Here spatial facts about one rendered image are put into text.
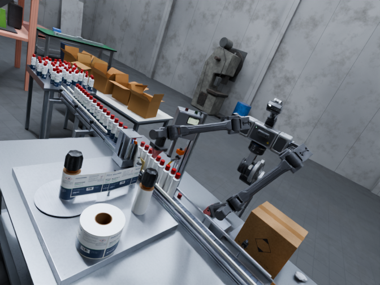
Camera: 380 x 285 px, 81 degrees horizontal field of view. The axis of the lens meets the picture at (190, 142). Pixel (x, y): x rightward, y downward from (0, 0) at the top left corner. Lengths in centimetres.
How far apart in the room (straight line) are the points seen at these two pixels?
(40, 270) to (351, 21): 871
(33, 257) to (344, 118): 819
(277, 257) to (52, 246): 116
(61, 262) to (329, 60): 828
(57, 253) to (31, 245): 15
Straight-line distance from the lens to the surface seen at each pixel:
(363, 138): 856
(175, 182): 154
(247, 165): 192
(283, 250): 148
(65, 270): 118
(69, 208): 138
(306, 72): 851
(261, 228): 148
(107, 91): 377
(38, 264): 126
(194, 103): 843
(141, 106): 320
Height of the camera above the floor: 185
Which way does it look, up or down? 21 degrees down
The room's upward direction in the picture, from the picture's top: 22 degrees clockwise
